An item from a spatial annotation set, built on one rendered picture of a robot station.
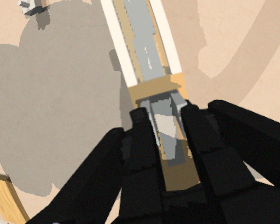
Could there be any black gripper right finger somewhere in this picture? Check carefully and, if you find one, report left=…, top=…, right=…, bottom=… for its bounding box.
left=169, top=89, right=280, bottom=224

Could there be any light wood block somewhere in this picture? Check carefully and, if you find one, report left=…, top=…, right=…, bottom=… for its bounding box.
left=0, top=175, right=30, bottom=224

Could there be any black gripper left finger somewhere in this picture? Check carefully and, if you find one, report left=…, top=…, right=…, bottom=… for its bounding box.
left=25, top=97, right=166, bottom=224

